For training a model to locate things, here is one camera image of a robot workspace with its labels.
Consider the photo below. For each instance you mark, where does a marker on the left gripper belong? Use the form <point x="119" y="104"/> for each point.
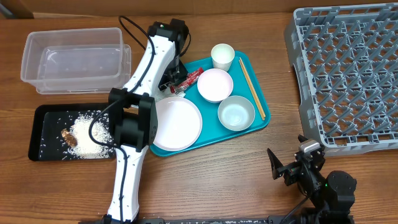
<point x="183" y="73"/>

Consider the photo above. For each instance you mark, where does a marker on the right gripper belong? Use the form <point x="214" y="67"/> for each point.
<point x="290" y="170"/>

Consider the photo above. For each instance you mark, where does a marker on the red snack wrapper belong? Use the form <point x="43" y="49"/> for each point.
<point x="191" y="79"/>

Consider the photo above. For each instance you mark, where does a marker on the white round plate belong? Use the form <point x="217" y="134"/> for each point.
<point x="179" y="124"/>

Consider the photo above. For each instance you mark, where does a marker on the grey bowl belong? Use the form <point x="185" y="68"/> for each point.
<point x="236" y="113"/>

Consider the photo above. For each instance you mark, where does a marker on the white rice pile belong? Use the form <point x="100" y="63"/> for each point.
<point x="85" y="126"/>

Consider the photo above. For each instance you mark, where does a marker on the brown food scrap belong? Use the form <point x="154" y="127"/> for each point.
<point x="69" y="138"/>

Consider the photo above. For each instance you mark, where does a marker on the white napkin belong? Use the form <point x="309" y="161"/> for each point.
<point x="159" y="95"/>

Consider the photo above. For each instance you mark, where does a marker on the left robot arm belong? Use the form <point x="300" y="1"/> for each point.
<point x="132" y="114"/>

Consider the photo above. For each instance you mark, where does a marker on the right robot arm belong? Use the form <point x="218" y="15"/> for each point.
<point x="327" y="199"/>

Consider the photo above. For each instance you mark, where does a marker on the grey dishwasher rack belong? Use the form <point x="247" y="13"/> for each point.
<point x="345" y="60"/>

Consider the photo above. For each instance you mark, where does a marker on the pink bowl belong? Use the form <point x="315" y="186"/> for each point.
<point x="215" y="85"/>

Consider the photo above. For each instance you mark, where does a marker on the white paper cup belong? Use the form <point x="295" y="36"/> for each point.
<point x="222" y="56"/>

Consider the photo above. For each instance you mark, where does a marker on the teal serving tray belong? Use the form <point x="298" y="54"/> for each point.
<point x="212" y="130"/>

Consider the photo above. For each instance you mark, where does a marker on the clear plastic bin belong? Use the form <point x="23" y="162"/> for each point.
<point x="76" y="61"/>

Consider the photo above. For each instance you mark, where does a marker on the black plastic tray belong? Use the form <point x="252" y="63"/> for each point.
<point x="39" y="119"/>

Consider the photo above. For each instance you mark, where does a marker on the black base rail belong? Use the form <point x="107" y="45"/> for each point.
<point x="211" y="221"/>

